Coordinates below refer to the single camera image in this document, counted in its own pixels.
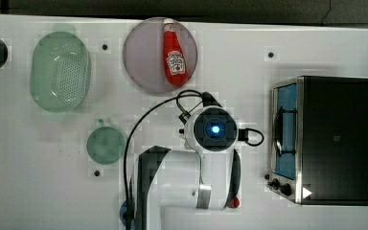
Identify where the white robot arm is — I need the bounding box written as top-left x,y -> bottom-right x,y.
130,105 -> 241,230

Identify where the green mug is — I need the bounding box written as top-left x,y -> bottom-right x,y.
86,119 -> 127,165

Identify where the red ketchup bottle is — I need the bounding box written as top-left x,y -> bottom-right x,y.
163,18 -> 189,86

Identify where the grey round plate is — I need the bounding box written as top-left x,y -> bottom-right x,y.
123,17 -> 198,94

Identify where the red toy fruit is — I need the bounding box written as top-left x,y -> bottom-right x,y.
229,196 -> 240,209

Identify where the blue bowl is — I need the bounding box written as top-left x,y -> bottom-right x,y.
119,201 -> 127,226

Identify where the green perforated colander bowl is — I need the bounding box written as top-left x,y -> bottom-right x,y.
30,32 -> 91,113

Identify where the black toaster oven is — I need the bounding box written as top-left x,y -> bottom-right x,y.
265,76 -> 368,206

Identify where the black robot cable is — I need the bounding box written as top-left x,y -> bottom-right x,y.
122,89 -> 265,230

